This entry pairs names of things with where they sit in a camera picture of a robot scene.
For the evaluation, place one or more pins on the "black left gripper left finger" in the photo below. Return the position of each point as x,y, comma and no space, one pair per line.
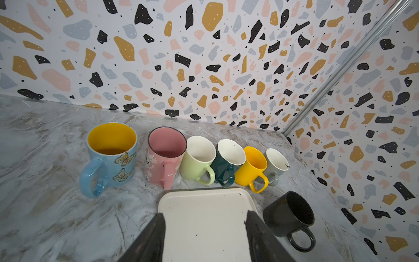
149,245

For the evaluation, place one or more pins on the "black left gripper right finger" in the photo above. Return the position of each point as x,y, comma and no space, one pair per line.
263,245

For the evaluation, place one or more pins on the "black mug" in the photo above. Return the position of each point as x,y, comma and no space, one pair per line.
289,214

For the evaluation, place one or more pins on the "grey mug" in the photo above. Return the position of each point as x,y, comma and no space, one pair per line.
277,164

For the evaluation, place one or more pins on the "dark green mug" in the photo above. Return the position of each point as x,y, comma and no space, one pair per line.
229,159

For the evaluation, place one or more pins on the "pink patterned mug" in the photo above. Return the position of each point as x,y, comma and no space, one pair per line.
164,154

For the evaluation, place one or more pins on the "blue butterfly mug yellow inside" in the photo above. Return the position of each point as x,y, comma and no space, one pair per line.
112,149

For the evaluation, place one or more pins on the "light green mug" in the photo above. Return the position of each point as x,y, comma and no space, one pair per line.
196,163

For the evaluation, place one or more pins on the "beige rectangular tray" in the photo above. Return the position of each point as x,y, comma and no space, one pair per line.
206,225

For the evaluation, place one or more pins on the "aluminium corner post right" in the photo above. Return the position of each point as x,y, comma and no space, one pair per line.
370,38

